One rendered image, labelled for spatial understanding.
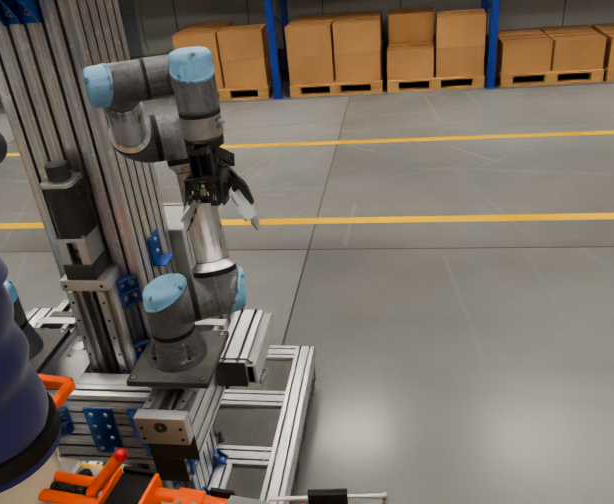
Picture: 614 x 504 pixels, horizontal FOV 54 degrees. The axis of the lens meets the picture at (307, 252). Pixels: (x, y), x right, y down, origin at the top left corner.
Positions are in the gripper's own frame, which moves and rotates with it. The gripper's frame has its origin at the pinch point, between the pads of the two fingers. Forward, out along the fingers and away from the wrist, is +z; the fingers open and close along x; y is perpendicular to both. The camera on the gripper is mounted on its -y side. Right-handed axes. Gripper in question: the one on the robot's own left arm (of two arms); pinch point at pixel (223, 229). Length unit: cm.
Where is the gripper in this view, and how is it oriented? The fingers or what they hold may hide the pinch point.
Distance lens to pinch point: 122.0
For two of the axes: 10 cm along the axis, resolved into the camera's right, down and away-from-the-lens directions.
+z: 0.9, 8.7, 4.8
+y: -1.3, 4.9, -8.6
